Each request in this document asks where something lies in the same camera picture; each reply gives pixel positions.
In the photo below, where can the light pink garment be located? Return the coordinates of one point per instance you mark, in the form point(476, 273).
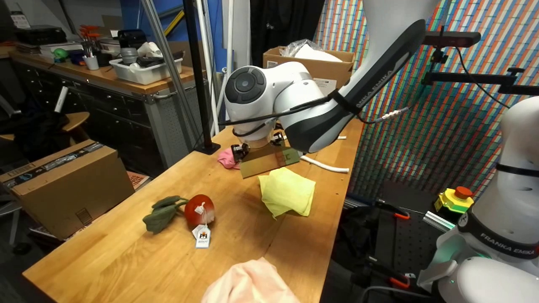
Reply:
point(250, 282)

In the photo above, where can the yellow cloth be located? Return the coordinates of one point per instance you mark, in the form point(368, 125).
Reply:
point(284, 191)

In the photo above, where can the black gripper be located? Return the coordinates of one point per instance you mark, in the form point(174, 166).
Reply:
point(240, 152)

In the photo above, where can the wooden workbench with drawers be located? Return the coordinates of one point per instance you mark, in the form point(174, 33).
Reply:
point(149, 125)

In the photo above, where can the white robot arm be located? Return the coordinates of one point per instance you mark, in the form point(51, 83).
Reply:
point(258, 98)

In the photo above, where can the bright pink cloth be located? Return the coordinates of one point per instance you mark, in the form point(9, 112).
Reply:
point(226, 159)

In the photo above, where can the black vertical pole stand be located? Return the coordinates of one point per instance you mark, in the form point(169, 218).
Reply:
point(208, 145)

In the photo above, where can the emergency stop button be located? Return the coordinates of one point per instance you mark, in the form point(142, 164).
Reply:
point(459, 199)

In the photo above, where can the red radish plush toy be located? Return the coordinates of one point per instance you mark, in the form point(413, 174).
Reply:
point(198, 211)

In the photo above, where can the cardboard box on table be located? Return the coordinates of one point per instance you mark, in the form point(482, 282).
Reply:
point(334, 65)

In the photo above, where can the cardboard box on floor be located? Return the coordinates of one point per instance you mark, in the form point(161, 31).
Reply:
point(70, 189)

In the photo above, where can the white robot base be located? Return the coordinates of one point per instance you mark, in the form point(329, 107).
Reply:
point(492, 253)

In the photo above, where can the white plastic tray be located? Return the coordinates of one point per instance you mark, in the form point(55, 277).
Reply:
point(139, 75)

